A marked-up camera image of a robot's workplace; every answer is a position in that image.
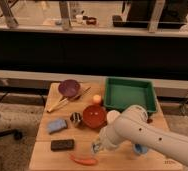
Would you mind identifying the light blue towel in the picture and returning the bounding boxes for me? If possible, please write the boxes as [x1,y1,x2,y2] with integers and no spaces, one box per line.
[91,142,102,154]

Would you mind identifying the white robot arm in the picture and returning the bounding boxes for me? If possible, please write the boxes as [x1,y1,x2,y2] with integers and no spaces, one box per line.
[92,105,188,167]

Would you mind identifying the purple bowl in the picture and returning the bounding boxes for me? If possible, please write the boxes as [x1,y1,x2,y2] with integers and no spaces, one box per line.
[58,79,80,97]

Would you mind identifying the red bowl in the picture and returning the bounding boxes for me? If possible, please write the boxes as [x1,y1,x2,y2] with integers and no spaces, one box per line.
[82,105,106,129]

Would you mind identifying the small orange ball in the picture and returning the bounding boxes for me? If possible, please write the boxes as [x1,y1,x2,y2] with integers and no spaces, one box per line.
[92,94,102,105]

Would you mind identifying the wooden tongs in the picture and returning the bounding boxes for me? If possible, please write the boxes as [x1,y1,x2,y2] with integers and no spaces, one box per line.
[46,87,91,113]

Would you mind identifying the green plastic tray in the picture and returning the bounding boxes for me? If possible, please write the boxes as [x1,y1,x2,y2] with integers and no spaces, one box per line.
[104,77,157,115]

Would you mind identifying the white cup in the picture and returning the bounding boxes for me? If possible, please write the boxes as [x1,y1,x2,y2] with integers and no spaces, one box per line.
[107,110,120,124]

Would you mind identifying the striped dark ball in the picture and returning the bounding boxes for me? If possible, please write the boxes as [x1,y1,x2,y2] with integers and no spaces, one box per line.
[70,112,83,127]

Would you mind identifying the blue sponge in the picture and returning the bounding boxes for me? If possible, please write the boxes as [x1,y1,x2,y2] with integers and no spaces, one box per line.
[47,119,68,134]

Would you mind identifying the black rectangular block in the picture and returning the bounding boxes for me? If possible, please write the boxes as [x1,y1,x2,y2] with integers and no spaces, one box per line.
[51,139,74,151]

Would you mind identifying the orange carrot toy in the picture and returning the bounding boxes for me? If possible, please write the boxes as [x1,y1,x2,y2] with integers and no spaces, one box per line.
[69,155,98,166]

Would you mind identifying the blue cup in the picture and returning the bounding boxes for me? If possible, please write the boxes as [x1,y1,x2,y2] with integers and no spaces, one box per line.
[134,144,149,155]

